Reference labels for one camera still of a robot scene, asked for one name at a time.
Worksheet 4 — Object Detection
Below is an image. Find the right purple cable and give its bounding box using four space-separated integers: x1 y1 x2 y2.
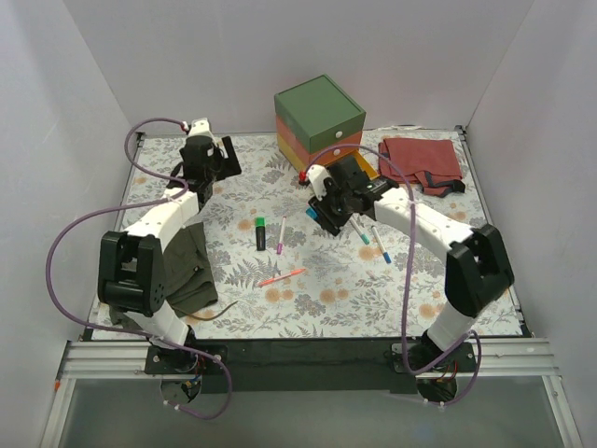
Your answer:
309 144 481 413

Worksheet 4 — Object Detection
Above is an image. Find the purple capped white marker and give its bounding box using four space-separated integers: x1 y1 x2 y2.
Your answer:
276 216 286 255

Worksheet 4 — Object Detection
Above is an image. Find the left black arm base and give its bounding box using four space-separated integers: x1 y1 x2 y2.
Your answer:
144 328 228 375

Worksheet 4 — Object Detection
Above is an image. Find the orange pen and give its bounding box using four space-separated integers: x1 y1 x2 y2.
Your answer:
258 268 306 287

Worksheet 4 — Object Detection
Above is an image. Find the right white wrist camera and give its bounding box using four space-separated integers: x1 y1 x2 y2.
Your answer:
298 164 331 201

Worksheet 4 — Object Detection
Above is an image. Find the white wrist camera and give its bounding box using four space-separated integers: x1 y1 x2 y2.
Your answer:
187 118 215 140
298 164 331 201

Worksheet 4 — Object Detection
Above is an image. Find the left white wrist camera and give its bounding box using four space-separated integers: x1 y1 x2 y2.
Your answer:
187 118 215 140

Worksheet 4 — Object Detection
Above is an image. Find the yellow drawer box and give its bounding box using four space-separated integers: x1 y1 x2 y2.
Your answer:
277 133 379 179

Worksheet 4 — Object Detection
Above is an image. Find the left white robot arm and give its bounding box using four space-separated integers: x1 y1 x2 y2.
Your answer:
98 133 242 373

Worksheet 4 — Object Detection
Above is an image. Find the red drawer box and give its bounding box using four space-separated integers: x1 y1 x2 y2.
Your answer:
276 114 365 171

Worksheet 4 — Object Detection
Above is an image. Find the blue capped white marker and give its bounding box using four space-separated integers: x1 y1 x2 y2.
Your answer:
371 225 392 264

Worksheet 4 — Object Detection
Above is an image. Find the red folded cloth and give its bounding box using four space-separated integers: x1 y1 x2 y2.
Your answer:
378 137 465 198

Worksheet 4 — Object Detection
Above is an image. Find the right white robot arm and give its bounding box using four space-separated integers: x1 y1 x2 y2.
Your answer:
301 156 514 371

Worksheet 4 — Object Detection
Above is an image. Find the aluminium front rail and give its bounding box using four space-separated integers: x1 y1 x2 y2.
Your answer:
59 338 560 379

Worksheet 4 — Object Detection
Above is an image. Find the floral table mat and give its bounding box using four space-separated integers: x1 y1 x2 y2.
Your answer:
90 129 523 342

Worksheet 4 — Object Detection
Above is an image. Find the brown strap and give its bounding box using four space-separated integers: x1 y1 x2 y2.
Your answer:
186 301 239 322

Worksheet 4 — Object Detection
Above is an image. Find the green drawer box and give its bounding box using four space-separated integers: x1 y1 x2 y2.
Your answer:
274 75 366 133

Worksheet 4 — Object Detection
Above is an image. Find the olive green cloth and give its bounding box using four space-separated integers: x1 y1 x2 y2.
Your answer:
98 223 218 317

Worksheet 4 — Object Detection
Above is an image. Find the teal capped white marker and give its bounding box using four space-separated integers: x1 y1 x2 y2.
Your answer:
349 217 370 245

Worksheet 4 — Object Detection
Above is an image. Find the green highlighter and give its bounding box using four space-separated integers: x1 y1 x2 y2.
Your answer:
255 217 266 251

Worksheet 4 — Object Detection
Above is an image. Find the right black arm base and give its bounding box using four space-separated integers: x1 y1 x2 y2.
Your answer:
389 332 477 373

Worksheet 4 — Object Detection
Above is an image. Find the blue highlighter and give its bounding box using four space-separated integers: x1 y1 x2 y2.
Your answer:
306 207 318 221

